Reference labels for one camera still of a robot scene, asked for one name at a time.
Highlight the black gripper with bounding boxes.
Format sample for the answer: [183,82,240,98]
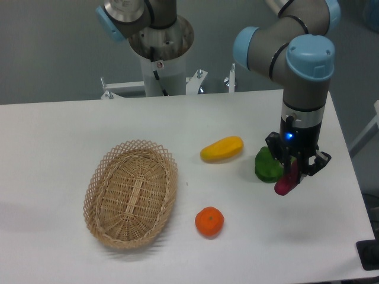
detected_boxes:
[265,102,332,183]

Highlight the purple sweet potato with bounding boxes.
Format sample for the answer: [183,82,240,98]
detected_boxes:
[274,160,299,196]

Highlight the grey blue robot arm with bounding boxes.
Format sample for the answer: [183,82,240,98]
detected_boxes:
[96,1,341,195]

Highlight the green bell pepper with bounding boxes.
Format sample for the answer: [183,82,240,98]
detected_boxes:
[255,146,284,183]

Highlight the yellow mango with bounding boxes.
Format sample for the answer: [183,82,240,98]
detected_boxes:
[200,136,244,162]

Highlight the orange tangerine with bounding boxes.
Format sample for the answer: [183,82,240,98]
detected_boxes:
[195,206,224,237]

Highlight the black device at table edge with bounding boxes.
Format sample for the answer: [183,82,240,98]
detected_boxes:
[356,240,378,271]

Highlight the woven wicker basket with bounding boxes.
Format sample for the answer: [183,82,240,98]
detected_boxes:
[83,140,178,249]

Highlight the white frame at right edge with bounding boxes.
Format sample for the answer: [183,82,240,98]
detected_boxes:
[348,101,378,158]

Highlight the white metal base frame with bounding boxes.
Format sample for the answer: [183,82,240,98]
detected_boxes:
[99,63,237,100]

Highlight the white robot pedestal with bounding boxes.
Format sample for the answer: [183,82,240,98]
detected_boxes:
[128,16,195,98]

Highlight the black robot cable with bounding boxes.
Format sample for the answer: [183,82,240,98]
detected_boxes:
[149,46,169,97]

